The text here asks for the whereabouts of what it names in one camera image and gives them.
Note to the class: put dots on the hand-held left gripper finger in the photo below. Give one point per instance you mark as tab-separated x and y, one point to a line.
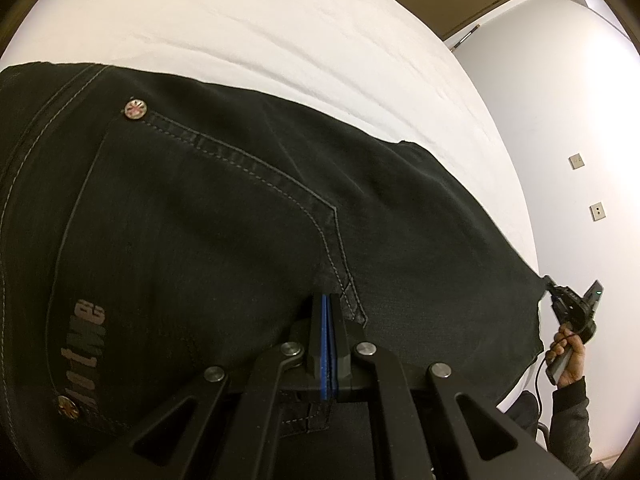
324	355
331	355

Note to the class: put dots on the person's right hand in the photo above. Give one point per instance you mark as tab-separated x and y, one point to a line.
575	360

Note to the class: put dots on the bed with white sheet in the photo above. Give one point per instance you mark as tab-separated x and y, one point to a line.
250	20

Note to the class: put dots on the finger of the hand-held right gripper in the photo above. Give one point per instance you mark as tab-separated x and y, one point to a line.
549	282

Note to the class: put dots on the black denim pants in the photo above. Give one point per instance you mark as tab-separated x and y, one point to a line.
200	210

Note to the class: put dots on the person's right forearm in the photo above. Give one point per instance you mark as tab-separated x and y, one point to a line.
575	425

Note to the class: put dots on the dark cloth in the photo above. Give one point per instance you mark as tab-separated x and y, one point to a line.
527	410

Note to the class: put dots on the metal bar beside door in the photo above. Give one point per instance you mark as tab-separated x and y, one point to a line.
465	37

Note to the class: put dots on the beige wall socket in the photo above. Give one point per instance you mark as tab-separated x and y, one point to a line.
577	160
596	211

